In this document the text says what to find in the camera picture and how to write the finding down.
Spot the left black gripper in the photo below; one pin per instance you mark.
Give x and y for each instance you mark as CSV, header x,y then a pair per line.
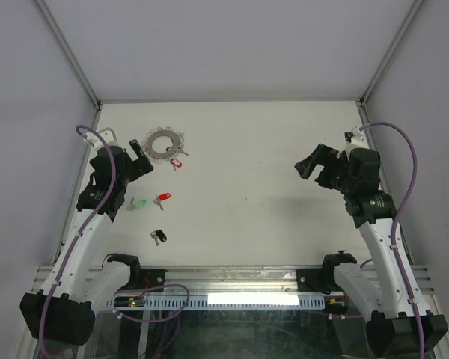
x,y
141,163

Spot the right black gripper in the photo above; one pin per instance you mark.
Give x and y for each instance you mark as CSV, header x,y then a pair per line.
x,y
323,155

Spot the metal disc with keyrings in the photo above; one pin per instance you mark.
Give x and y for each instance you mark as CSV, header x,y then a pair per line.
x,y
164,144

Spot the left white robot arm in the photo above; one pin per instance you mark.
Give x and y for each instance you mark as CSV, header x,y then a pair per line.
x,y
65,307

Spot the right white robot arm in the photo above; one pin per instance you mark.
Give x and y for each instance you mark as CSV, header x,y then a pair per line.
x,y
398,320

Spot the red tag key on disc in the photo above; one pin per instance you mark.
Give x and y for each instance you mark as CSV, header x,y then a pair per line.
x,y
176,163

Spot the green tag key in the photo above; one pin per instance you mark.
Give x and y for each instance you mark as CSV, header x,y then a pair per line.
x,y
133,205

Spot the black tag key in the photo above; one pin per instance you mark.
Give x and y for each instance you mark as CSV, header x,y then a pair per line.
x,y
159,237

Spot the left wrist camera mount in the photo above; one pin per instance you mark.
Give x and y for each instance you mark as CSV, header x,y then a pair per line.
x,y
107,134

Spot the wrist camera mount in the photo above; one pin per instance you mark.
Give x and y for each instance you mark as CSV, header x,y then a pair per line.
x,y
107,134
354,139

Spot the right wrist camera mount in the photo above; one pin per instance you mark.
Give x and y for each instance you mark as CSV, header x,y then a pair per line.
x,y
354,139

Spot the aluminium frame post right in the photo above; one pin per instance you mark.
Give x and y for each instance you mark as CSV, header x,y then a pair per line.
x,y
392,50

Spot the aluminium frame post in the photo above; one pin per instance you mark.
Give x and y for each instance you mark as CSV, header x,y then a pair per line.
x,y
392,50
68,54

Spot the aluminium frame post left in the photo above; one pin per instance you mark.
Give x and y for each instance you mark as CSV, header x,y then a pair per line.
x,y
68,54

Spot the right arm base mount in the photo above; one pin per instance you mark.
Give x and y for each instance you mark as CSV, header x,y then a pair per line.
x,y
315,280

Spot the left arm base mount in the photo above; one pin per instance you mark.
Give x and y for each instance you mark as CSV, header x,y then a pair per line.
x,y
150,278

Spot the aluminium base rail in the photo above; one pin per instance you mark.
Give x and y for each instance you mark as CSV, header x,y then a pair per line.
x,y
204,279

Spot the white slotted cable duct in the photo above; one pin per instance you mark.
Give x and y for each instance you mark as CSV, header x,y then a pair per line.
x,y
223,301

